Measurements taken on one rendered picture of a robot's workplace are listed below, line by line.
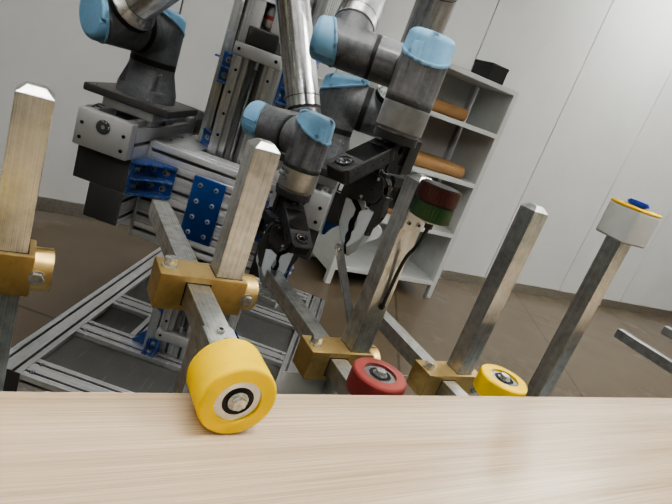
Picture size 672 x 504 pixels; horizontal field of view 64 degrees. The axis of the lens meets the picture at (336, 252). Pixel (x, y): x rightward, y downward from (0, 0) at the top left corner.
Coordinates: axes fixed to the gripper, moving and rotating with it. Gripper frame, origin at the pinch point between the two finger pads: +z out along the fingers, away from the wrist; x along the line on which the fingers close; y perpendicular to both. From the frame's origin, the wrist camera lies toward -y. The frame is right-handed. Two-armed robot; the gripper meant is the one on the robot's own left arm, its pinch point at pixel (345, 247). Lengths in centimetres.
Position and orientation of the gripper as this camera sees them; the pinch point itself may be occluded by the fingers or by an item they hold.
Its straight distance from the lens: 88.9
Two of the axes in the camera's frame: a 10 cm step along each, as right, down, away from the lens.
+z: -3.3, 9.0, 2.9
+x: -6.8, -4.4, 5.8
